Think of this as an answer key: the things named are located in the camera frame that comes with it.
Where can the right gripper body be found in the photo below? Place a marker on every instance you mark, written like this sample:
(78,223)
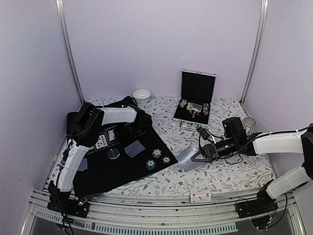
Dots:
(224,151)

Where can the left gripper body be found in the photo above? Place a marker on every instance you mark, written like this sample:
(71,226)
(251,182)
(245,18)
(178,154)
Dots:
(128,130)

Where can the blue playing card deck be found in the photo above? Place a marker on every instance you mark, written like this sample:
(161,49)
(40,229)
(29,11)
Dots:
(184,159)

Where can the dealt card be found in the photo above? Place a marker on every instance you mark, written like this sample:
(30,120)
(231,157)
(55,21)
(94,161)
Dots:
(81,165)
(133,149)

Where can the face up ace card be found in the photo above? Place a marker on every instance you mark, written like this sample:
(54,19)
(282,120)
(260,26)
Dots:
(111,136)

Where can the white chip stack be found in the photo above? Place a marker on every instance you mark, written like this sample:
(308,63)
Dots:
(157,153)

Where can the dropped face up card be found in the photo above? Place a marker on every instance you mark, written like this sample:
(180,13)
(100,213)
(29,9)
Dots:
(200,195)

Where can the red chip stack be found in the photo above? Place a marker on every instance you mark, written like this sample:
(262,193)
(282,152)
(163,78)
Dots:
(166,160)

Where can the green chip stack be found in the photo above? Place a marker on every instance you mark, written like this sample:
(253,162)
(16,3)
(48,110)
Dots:
(150,164)

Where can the face up ten card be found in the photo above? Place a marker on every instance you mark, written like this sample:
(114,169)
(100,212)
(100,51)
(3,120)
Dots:
(102,142)

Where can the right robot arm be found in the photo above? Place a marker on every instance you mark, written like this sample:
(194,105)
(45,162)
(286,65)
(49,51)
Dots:
(296,141)

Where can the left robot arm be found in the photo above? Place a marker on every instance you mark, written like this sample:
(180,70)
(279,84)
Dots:
(84,130)

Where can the white ceramic bowl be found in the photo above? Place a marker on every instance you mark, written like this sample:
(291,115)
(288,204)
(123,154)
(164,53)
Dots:
(142,95)

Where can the clear dealer puck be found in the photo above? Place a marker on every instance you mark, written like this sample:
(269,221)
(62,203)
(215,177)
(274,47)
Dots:
(113,153)

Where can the black poker mat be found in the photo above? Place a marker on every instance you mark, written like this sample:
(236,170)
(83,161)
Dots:
(104,174)

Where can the chip stack in case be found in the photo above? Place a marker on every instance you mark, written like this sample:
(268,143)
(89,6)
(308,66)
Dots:
(205,109)
(183,103)

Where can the card box in case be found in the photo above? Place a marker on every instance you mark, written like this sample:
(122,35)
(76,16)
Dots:
(193,107)

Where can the aluminium poker case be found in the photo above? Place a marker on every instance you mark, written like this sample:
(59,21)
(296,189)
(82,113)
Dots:
(197,87)

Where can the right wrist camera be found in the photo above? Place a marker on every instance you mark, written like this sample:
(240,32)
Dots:
(205,135)

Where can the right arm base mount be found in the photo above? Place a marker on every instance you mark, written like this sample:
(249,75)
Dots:
(249,208)

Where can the aluminium front rail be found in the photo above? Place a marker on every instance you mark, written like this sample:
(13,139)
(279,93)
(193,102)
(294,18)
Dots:
(122,214)

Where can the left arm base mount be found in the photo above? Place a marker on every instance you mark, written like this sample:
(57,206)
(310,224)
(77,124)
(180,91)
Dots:
(63,204)

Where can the right aluminium frame post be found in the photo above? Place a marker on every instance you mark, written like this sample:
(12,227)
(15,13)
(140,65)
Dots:
(255,53)

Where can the aluminium frame post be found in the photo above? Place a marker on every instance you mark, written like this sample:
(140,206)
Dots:
(65,35)
(255,53)

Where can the left aluminium frame post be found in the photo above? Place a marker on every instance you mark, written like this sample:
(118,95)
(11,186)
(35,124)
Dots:
(65,35)

